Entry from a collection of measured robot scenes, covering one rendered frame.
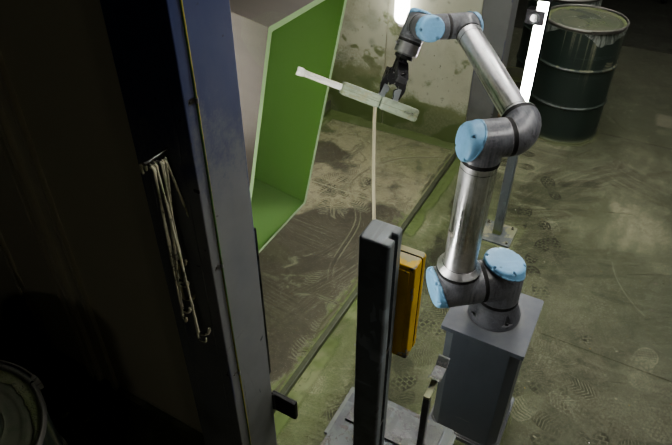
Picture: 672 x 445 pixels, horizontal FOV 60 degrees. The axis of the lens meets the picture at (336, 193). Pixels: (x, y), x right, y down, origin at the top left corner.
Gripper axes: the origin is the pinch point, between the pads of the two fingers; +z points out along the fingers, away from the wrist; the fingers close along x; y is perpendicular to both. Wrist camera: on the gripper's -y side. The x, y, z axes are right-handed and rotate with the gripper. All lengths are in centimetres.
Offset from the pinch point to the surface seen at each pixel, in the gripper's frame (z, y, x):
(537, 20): -57, 54, -66
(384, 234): 9, -125, 23
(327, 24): -19.9, 34.5, 27.5
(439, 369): 46, -98, -13
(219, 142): 13, -86, 54
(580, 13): -94, 203, -161
